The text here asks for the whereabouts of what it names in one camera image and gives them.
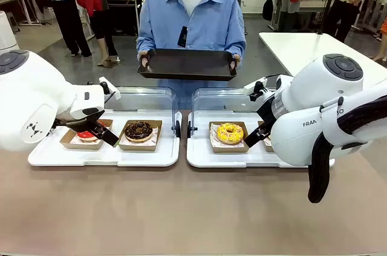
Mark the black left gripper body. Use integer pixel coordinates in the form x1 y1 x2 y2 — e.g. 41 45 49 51
53 107 106 133

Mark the white background worktable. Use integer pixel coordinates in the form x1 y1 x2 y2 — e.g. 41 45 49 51
270 0 334 32

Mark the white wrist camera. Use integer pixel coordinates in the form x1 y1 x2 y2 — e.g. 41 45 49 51
98 76 122 102
242 76 268 102

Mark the yellow sprinkled donut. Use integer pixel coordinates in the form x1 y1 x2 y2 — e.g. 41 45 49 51
216 122 245 145

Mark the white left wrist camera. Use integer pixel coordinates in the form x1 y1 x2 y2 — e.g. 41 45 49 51
98 76 122 102

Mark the black serving tray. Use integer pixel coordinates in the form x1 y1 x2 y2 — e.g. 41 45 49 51
137 48 238 82

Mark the white display tray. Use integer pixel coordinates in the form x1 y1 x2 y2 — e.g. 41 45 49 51
186 110 336 169
27 109 181 168

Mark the dark sprinkled donut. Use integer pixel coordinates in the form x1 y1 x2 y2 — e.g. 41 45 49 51
257 120 276 153

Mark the person's left hand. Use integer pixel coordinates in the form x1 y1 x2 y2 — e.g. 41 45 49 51
228 53 242 72

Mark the person's right hand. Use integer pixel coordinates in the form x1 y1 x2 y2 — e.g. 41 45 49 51
137 50 151 73

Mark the chocolate sprinkled donut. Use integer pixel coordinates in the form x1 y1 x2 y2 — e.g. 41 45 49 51
124 120 154 143

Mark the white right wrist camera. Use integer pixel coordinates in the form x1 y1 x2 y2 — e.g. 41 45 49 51
242 76 268 102

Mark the black sleeved cable bundle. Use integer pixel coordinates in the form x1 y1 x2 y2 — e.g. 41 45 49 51
307 94 387 205

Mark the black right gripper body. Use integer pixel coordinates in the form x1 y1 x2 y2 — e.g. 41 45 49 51
255 96 278 132

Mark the mannequin in light blue shirt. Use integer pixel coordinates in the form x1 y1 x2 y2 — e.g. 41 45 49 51
30 0 93 59

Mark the dark background workbench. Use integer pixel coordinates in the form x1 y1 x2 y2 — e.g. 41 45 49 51
106 0 140 36

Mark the large white table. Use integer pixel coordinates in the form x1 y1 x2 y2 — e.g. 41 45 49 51
258 31 387 77

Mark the person in yellow floral shirt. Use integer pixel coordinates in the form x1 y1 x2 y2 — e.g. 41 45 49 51
322 0 376 44

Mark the person's right forearm blue sleeve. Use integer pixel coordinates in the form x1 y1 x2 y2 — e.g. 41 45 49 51
135 33 158 57

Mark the brown cardboard donut box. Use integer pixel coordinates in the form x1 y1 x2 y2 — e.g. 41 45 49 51
208 120 250 154
116 119 163 152
59 118 114 151

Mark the person in orange shorts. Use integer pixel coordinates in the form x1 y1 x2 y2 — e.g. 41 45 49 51
372 16 387 63

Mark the black backpack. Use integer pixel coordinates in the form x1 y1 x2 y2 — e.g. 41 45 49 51
262 0 275 22

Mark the person in blue shirt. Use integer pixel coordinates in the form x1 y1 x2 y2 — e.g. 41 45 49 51
135 0 247 112

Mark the clear plastic display cover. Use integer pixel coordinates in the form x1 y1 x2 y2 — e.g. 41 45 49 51
187 87 275 139
104 86 182 140

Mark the white printed paper liner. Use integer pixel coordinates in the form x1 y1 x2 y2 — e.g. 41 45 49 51
69 127 110 145
122 126 160 146
209 123 245 148

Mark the black clip-on microphone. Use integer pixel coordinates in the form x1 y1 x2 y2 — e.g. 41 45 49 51
177 25 189 49

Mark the red glazed donut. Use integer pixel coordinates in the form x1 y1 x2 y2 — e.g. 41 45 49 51
75 120 107 143

